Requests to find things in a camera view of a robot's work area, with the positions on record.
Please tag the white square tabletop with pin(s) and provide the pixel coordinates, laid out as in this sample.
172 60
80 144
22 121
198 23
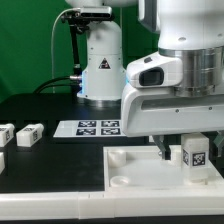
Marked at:
142 168

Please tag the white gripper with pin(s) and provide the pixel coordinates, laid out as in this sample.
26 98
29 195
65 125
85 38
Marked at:
153 111

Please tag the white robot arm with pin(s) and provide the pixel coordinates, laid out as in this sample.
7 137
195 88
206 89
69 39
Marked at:
190 30

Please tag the white AprilTag base sheet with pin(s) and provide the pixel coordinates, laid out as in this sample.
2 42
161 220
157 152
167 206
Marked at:
88 128

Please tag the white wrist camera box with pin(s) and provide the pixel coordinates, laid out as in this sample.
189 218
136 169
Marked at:
155 71

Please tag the black camera on stand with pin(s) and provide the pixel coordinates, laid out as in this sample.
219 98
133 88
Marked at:
79 20

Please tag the white L-shaped obstacle fence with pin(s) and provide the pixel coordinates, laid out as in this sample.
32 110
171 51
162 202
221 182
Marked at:
203 200

